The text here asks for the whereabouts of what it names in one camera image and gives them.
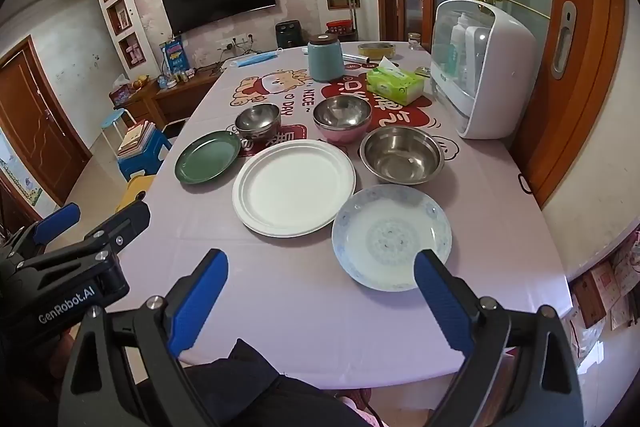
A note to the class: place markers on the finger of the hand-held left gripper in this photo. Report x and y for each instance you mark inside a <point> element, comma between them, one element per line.
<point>122,222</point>
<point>55,224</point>

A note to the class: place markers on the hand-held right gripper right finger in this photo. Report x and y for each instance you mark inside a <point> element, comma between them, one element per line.
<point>442,307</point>

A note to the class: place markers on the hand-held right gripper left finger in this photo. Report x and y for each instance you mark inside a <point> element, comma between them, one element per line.
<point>200,302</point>

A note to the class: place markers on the blue patterned plate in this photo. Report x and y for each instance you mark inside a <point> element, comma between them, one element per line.
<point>380,232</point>

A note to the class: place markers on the green plate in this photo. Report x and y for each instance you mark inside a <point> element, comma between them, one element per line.
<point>207,157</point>

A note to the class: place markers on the white plate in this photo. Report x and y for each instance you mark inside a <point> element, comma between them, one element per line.
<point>292,187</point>

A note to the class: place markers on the large steel bowl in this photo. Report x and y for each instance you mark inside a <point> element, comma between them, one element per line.
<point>400,154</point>

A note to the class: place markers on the hammered steel bowl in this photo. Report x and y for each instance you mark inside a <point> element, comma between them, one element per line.
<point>257,117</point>

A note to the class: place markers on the pink steel-lined bowl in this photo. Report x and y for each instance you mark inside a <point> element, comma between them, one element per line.
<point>345,134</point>

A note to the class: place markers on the yellow stool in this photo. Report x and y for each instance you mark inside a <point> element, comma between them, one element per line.
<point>135,189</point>

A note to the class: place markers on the blue plastic stool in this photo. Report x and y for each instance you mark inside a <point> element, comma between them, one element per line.
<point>142,159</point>

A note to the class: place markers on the stack of books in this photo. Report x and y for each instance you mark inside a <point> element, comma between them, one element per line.
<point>136,138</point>

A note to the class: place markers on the person's dark garment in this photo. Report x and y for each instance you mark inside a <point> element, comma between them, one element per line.
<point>250,382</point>

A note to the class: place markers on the round light blue stool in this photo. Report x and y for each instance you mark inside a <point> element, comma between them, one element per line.
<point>116,118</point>

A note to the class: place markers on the brown wooden door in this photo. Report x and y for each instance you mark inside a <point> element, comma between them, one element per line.
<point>35,122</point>

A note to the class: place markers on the red tissue box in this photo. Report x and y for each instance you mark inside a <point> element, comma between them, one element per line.
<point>120,95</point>

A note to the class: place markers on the person's pink garment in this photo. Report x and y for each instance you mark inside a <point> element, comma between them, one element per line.
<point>362,409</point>

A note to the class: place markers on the wooden television cabinet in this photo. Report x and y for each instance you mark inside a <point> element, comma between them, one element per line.
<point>175,99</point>

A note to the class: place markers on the pile of printed papers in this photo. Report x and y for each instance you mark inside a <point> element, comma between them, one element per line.
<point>612,297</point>

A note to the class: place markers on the blue printed box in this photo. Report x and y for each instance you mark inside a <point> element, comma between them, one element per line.
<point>173,55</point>

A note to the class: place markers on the blue face mask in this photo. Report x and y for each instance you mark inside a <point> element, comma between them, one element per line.
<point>255,58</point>

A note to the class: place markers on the green tissue pack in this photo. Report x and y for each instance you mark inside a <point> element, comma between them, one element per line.
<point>395,87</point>

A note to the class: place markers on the white countertop dish cabinet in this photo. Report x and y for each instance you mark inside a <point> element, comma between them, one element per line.
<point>505,72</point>

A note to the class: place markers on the black air fryer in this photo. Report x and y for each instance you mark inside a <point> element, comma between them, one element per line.
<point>287,34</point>

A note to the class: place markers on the teal canister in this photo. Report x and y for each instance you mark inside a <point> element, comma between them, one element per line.
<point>325,62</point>

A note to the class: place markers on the foil roll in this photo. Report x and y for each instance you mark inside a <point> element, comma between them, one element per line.
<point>355,57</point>

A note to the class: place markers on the glass jar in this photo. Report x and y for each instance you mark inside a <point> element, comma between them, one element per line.
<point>414,42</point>

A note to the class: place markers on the wooden sliding door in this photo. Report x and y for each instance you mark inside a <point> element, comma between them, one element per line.
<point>590,32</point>

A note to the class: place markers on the children's wall poster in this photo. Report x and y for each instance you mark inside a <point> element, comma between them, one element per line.
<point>17,177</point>

